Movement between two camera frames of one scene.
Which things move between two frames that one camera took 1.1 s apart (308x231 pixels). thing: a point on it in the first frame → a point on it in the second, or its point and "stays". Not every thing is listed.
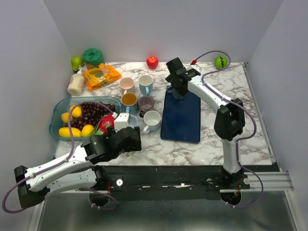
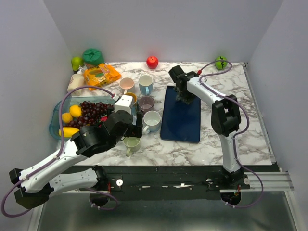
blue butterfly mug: [129, 103] stays
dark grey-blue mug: [175, 93] → [185, 96]
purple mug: [145, 103] stays
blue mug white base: [152, 120] stays
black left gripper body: [136, 146] → [128, 134]
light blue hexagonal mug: [146, 84] stays
